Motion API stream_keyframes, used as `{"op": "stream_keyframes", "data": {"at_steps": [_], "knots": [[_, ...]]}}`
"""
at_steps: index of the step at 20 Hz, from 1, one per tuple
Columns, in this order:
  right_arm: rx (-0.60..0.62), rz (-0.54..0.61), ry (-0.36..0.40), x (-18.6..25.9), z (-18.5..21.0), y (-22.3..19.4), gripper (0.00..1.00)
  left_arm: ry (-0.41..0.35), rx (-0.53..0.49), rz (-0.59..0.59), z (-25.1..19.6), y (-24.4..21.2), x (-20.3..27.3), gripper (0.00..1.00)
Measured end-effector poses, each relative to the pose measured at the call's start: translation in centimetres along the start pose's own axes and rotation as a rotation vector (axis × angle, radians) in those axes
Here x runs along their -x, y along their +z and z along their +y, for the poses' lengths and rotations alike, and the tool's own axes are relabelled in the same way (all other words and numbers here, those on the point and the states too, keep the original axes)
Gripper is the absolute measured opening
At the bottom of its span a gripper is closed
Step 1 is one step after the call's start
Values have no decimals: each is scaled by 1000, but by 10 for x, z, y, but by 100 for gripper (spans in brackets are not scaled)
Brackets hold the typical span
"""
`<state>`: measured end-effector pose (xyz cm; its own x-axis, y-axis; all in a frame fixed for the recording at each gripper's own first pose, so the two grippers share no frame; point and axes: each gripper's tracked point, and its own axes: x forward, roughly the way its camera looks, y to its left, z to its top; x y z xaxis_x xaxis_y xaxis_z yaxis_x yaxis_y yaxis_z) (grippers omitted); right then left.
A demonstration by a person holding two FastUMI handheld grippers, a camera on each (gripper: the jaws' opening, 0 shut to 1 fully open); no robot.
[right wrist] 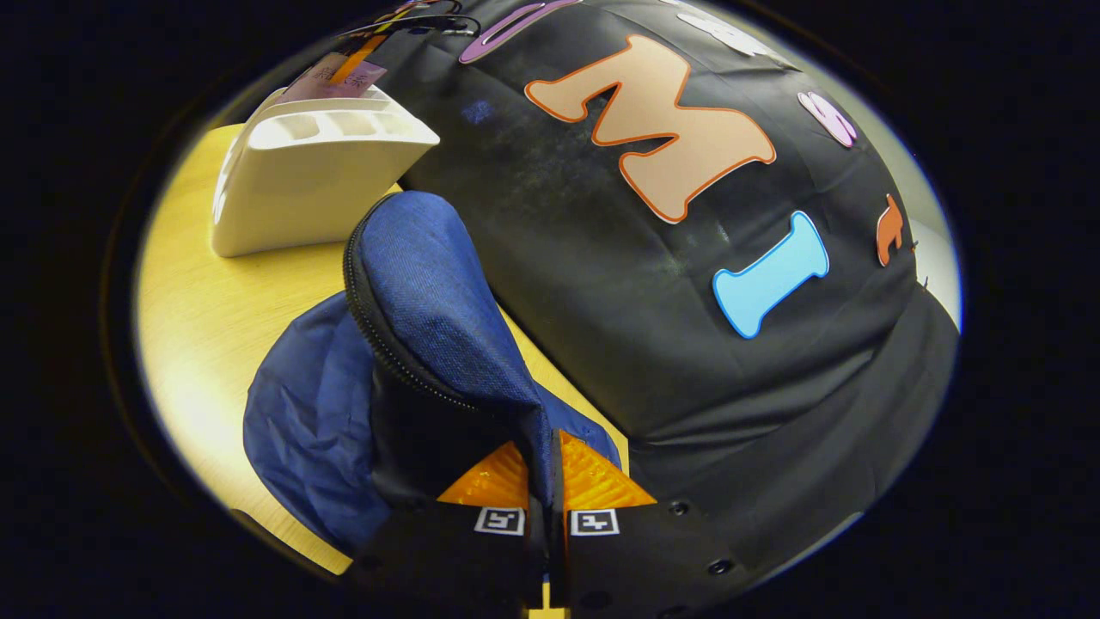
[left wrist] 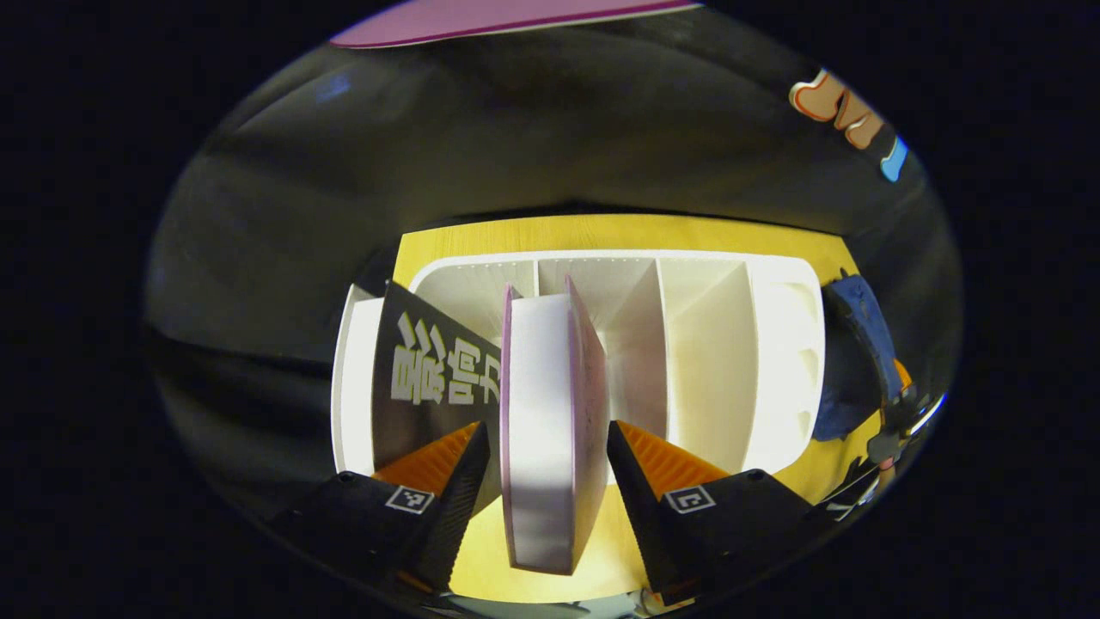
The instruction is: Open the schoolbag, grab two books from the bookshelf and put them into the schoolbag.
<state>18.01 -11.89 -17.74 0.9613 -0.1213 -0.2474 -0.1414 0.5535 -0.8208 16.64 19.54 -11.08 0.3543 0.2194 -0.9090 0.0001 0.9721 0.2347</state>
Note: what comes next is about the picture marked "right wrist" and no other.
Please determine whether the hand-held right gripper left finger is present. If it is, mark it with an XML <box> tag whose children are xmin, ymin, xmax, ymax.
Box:
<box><xmin>352</xmin><ymin>441</ymin><xmax>551</xmax><ymax>616</ymax></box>

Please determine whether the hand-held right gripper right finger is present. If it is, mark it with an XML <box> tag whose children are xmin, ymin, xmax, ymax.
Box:
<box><xmin>554</xmin><ymin>430</ymin><xmax>766</xmax><ymax>616</ymax></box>

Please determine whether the pink book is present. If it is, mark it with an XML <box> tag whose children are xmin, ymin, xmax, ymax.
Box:
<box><xmin>277</xmin><ymin>52</ymin><xmax>389</xmax><ymax>106</ymax></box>

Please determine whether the blue schoolbag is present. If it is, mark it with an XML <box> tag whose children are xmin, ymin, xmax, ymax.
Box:
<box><xmin>243</xmin><ymin>191</ymin><xmax>633</xmax><ymax>560</ymax></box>

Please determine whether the black backdrop cloth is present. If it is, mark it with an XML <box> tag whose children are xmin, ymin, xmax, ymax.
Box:
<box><xmin>370</xmin><ymin>0</ymin><xmax>961</xmax><ymax>594</ymax></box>

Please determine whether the white bookshelf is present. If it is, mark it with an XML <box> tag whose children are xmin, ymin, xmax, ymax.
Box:
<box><xmin>211</xmin><ymin>84</ymin><xmax>441</xmax><ymax>259</ymax></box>

